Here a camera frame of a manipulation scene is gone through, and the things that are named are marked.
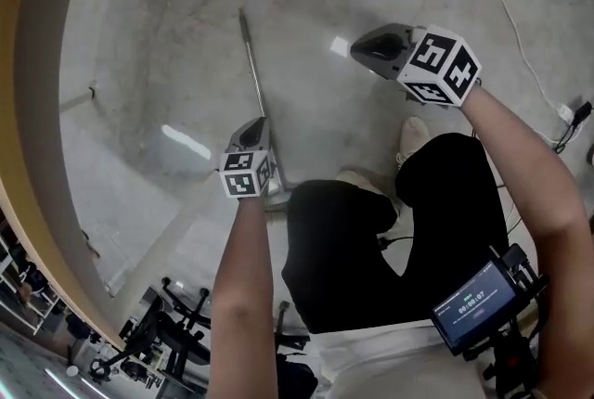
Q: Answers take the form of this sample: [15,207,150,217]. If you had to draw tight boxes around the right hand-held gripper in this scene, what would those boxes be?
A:
[350,22,482,107]

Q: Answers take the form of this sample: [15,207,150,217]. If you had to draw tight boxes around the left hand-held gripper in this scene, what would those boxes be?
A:
[218,116,275,201]

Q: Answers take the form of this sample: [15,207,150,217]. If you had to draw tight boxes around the grey broom with metal handle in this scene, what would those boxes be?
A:
[238,6,298,215]

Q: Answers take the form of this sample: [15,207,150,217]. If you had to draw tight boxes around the person's right forearm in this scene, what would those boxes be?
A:
[458,84,590,250]

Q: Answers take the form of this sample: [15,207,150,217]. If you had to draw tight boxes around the person's left forearm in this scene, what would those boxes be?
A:
[211,197,279,399]

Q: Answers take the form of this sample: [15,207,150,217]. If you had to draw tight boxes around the person's beige right shoe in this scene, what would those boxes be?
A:
[394,116,433,166]

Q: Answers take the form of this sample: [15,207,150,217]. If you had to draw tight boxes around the person's black trousers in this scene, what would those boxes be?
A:
[281,132,511,336]

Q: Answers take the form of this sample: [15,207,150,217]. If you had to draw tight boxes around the person's white shirt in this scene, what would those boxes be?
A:
[315,317,493,399]

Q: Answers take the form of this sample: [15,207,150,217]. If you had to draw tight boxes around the black monitor screen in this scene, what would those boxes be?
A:
[429,243,551,389]

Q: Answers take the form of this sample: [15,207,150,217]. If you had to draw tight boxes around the large wooden table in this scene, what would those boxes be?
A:
[0,0,339,352]

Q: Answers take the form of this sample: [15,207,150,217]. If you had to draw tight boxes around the long white floor cable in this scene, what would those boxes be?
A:
[420,0,573,143]

